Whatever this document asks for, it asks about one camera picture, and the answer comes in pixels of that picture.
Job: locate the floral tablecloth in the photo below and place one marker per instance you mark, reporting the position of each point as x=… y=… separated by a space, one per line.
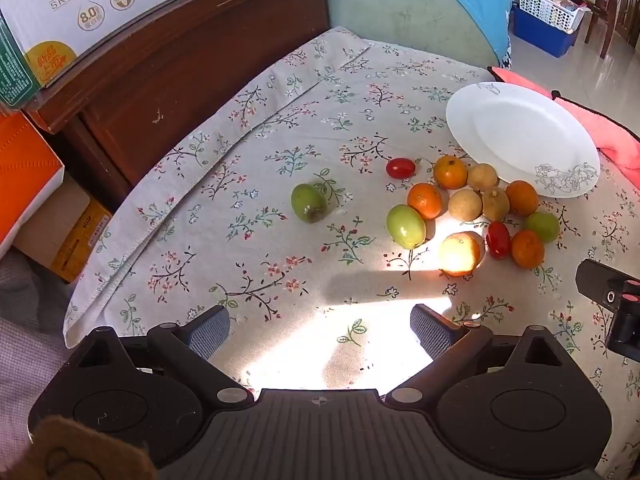
x=225 y=160

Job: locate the tan longan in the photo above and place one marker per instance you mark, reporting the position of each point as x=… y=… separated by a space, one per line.
x=495 y=203
x=465 y=205
x=482 y=176

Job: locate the white plate with flower print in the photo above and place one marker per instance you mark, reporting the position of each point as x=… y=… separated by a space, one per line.
x=520 y=130

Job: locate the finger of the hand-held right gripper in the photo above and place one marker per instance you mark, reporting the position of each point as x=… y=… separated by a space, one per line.
x=597 y=282

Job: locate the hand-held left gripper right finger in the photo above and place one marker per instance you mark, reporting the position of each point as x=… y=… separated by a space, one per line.
x=430 y=330

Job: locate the small orange mandarin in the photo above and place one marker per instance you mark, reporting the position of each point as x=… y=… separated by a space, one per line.
x=460 y=254
x=450 y=172
x=425 y=201
x=527 y=247
x=521 y=197

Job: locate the white printed milk carton box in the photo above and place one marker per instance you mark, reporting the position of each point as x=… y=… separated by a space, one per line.
x=75 y=0

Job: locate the orange box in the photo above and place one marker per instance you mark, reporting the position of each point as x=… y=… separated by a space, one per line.
x=25 y=175

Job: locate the white plastic basket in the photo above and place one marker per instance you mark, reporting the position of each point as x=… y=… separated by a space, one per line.
x=545 y=7

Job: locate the pink towel with black trim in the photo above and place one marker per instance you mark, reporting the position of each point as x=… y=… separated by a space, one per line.
x=615 y=135

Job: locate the blue printed cloth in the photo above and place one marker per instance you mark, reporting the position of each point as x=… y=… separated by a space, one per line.
x=480 y=0

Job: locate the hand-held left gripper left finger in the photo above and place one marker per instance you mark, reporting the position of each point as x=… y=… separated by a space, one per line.
x=210 y=332

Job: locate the yellow cardboard box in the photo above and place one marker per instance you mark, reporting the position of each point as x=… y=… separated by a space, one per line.
x=75 y=230

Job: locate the grey cloth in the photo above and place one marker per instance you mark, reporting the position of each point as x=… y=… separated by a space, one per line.
x=25 y=300

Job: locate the brown fuzzy cloth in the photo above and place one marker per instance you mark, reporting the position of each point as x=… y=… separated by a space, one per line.
x=75 y=455

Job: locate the green jujube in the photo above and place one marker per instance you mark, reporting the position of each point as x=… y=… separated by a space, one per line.
x=309 y=202
x=542 y=226
x=406 y=225

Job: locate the red cherry tomato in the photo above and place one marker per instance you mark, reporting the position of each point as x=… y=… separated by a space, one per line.
x=498 y=240
x=401 y=168

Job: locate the blue plastic bin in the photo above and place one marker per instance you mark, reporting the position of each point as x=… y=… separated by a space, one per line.
x=540 y=37

